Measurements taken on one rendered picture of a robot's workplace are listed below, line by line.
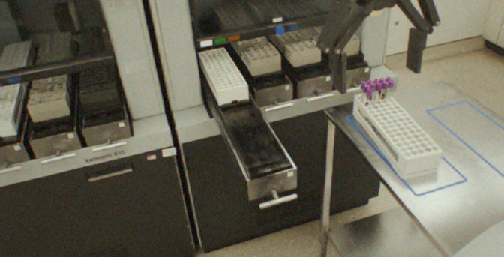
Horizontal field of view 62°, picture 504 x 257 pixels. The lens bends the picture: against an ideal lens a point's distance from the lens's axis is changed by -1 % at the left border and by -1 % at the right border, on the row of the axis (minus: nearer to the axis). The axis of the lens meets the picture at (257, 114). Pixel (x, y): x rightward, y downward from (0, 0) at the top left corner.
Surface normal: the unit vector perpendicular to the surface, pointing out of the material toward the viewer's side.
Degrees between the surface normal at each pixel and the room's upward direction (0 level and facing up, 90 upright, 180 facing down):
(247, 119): 0
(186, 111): 0
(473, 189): 0
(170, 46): 90
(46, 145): 90
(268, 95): 90
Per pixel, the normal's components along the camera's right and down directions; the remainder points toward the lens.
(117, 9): 0.32, 0.53
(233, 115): -0.05, -0.82
